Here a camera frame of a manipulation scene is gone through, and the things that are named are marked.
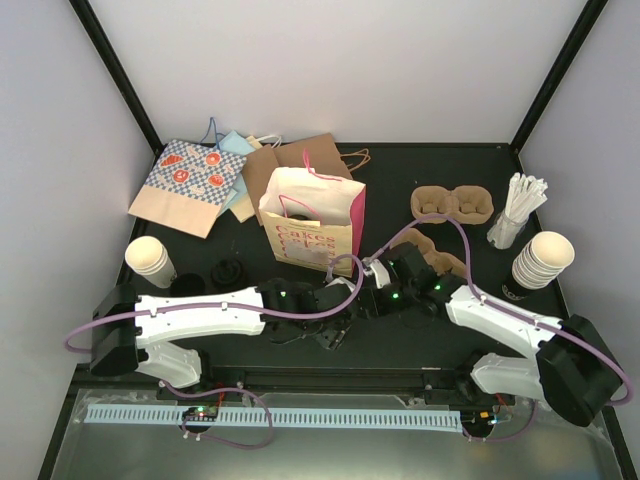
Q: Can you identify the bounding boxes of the pulp cup carrier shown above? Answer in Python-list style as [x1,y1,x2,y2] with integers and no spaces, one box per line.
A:
[410,185,494,225]
[397,228,467,278]

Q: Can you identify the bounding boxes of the pink cakes paper bag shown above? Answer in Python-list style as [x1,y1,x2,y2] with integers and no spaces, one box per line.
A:
[259,150,366,276]

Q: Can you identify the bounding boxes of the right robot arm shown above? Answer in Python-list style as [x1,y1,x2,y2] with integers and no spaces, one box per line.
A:
[362,242,624,427]

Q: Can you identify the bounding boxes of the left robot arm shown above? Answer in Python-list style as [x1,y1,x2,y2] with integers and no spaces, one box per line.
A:
[89,278,357,399]

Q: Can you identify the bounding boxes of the middle black lid stack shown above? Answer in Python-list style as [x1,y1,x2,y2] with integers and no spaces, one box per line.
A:
[210,258,245,289]

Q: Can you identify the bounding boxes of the brown kraft paper bag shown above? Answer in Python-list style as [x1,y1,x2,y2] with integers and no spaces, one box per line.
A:
[242,133,371,216]

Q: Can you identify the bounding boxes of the right paper cup stack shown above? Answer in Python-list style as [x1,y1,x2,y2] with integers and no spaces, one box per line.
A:
[502,231,575,301]

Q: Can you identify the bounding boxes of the paper cup stack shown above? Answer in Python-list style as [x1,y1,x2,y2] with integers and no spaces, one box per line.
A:
[125,236,177,289]
[502,231,575,301]

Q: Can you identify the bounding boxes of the left paper cup stack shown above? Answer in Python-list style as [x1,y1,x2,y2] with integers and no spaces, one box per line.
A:
[125,236,177,289]

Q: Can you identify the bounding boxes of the cream paper bag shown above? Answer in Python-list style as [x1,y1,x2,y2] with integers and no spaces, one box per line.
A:
[245,134,282,149]

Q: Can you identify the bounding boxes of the blue checkered paper bag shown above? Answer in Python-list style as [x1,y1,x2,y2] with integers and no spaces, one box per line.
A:
[128,139,247,238]

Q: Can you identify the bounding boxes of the light blue paper bag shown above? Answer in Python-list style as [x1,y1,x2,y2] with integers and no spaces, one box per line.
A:
[200,117,255,223]

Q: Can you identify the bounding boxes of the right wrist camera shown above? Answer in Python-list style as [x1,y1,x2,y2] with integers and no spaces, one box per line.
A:
[363,257,391,289]

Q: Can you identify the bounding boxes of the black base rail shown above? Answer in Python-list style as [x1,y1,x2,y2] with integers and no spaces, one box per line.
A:
[203,366,480,403]

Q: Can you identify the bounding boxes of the light blue cable duct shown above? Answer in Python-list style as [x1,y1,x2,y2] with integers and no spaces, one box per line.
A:
[84,404,462,433]

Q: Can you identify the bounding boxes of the right black frame post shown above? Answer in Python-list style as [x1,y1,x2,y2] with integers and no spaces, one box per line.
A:
[510,0,609,154]

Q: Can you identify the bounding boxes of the black frame post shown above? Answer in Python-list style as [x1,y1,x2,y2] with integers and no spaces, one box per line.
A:
[510,0,609,154]
[69,0,164,158]

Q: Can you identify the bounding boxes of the left black frame post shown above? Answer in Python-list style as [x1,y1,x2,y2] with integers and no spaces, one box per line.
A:
[69,0,164,158]

